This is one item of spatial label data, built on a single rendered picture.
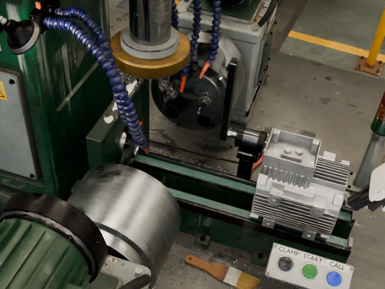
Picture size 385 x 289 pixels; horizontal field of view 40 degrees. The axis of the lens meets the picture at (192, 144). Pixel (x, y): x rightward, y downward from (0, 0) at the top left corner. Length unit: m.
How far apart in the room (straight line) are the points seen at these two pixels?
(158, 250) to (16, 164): 0.47
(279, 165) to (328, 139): 0.63
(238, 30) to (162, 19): 0.53
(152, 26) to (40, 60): 0.24
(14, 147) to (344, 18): 3.33
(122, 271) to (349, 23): 3.49
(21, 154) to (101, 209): 0.35
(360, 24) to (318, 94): 2.27
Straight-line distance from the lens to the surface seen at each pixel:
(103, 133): 1.24
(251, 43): 1.63
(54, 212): 0.80
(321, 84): 2.08
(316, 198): 1.25
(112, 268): 0.98
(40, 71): 1.16
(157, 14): 1.11
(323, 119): 1.92
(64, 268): 0.79
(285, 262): 1.12
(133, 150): 1.45
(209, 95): 1.47
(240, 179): 1.45
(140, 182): 1.11
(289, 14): 4.14
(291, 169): 1.23
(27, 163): 1.36
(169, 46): 1.15
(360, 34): 4.13
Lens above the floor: 1.97
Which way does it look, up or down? 43 degrees down
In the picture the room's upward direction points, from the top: 5 degrees clockwise
